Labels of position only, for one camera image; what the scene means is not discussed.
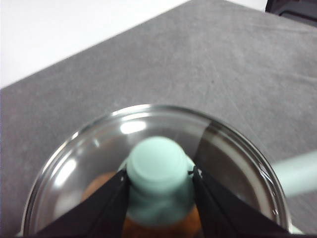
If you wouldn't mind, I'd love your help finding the glass lid with green knob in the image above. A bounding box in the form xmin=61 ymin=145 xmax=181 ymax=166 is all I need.
xmin=21 ymin=104 xmax=290 ymax=238

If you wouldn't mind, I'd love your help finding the brown potato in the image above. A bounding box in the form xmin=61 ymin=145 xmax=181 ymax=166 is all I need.
xmin=80 ymin=172 xmax=204 ymax=238

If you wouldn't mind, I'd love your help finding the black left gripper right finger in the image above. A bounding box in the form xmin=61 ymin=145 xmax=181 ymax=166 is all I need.
xmin=189 ymin=165 xmax=302 ymax=238

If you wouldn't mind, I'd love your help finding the green pot with side handle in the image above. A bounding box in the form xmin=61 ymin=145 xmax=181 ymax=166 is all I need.
xmin=16 ymin=105 xmax=317 ymax=238

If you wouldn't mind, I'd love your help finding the black equipment housing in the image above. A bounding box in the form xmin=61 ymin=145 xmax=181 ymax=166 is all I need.
xmin=265 ymin=0 xmax=317 ymax=25

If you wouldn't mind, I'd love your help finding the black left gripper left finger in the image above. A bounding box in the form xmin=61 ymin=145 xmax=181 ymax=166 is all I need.
xmin=32 ymin=170 xmax=131 ymax=238

